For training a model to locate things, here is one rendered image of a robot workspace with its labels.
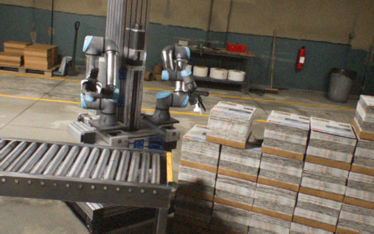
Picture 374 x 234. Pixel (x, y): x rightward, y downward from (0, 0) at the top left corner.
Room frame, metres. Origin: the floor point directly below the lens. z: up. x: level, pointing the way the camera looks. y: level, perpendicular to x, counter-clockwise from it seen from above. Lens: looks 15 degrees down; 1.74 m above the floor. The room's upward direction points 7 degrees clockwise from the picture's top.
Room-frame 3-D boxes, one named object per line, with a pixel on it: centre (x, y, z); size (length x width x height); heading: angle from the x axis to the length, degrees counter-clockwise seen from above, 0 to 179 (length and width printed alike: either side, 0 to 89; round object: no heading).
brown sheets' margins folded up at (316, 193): (2.72, -0.60, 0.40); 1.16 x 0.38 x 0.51; 75
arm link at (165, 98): (3.13, 0.20, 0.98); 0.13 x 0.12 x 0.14; 101
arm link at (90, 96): (2.52, 0.64, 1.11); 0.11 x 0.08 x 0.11; 104
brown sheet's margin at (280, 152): (2.69, -0.73, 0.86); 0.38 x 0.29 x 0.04; 164
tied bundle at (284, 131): (2.69, -0.73, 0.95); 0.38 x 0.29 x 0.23; 164
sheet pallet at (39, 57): (8.25, 3.55, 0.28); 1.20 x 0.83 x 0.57; 95
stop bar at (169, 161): (2.15, 0.06, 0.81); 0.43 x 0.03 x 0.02; 5
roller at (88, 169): (2.12, 0.54, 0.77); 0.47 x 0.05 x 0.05; 5
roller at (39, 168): (2.10, 0.79, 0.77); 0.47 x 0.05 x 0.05; 5
